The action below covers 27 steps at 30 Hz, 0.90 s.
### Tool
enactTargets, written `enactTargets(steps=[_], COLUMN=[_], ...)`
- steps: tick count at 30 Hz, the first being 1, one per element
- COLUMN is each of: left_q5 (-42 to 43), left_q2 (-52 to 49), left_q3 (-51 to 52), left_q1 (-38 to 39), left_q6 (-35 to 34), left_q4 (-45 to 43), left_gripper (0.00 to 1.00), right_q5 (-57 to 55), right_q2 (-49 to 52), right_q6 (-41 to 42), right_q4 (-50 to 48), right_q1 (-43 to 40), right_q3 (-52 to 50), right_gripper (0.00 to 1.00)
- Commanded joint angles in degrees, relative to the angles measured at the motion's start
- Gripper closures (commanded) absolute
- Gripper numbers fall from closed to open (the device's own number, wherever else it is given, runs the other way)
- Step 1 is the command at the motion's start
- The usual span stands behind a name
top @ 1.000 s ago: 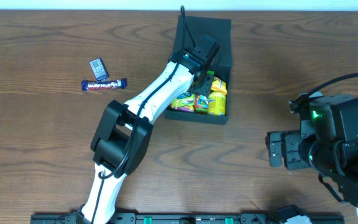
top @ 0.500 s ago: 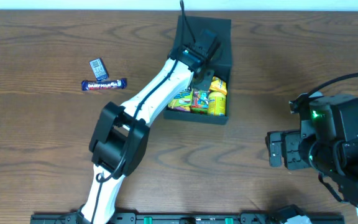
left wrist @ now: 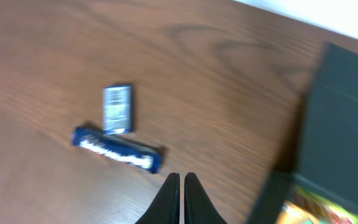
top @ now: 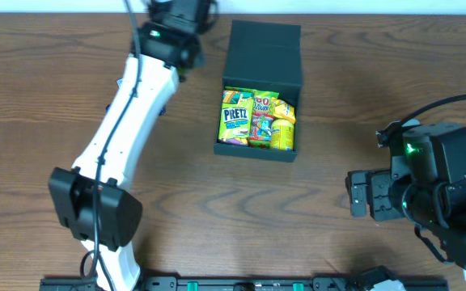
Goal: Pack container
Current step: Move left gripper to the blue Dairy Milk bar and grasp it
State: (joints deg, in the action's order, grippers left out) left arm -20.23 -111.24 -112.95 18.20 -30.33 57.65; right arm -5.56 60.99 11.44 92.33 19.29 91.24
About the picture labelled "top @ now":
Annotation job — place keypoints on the Dairy Milk chocolate bar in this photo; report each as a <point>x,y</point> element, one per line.
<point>162,112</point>

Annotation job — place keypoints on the yellow Mentos bottle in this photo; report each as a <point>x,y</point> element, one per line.
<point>282,135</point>

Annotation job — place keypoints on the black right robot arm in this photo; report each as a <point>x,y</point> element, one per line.
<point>425,183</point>

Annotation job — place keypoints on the green Pretz snack box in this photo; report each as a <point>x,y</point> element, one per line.
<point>235,117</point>

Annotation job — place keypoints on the yellow candy wrapper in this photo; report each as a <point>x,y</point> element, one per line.
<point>280,109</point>

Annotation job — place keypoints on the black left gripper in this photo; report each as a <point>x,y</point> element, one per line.
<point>192,6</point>

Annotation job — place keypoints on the Haribo worms candy bag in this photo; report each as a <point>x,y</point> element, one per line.
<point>262,115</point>

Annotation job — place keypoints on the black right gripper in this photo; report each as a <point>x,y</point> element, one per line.
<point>373,194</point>

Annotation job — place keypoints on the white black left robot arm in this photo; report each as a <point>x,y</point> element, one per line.
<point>92,198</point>

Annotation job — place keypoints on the dark green open box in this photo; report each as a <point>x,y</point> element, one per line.
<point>265,57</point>

